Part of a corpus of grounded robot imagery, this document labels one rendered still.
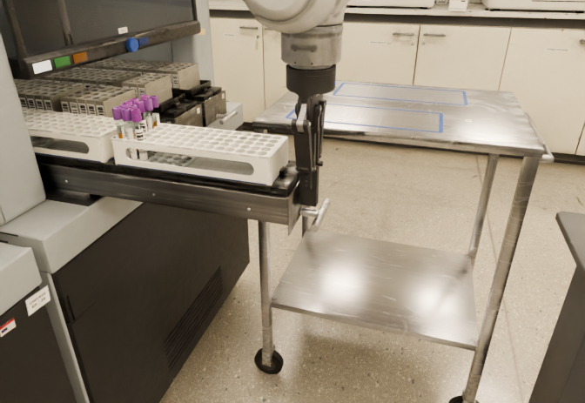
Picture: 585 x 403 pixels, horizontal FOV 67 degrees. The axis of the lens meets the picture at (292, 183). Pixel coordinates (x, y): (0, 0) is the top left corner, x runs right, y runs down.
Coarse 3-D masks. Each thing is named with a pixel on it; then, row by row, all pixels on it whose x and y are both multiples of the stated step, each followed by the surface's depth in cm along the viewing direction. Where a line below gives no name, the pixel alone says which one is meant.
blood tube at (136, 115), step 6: (132, 114) 73; (138, 114) 73; (132, 120) 73; (138, 120) 73; (138, 126) 74; (138, 132) 74; (138, 138) 75; (144, 138) 75; (138, 150) 76; (144, 150) 76; (144, 156) 76
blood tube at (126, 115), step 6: (126, 108) 74; (126, 114) 73; (126, 120) 74; (126, 126) 74; (132, 126) 75; (126, 132) 75; (132, 132) 75; (132, 138) 76; (132, 150) 76; (132, 156) 77
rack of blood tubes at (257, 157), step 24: (120, 144) 76; (144, 144) 74; (168, 144) 73; (192, 144) 74; (216, 144) 73; (240, 144) 73; (264, 144) 73; (168, 168) 75; (192, 168) 74; (216, 168) 79; (240, 168) 79; (264, 168) 70
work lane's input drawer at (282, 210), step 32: (64, 160) 80; (288, 160) 80; (96, 192) 80; (128, 192) 78; (160, 192) 76; (192, 192) 74; (224, 192) 72; (256, 192) 71; (288, 192) 70; (288, 224) 71; (320, 224) 74
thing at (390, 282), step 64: (256, 128) 100; (384, 128) 94; (448, 128) 94; (512, 128) 94; (320, 256) 144; (384, 256) 144; (448, 256) 144; (512, 256) 95; (384, 320) 118; (448, 320) 118
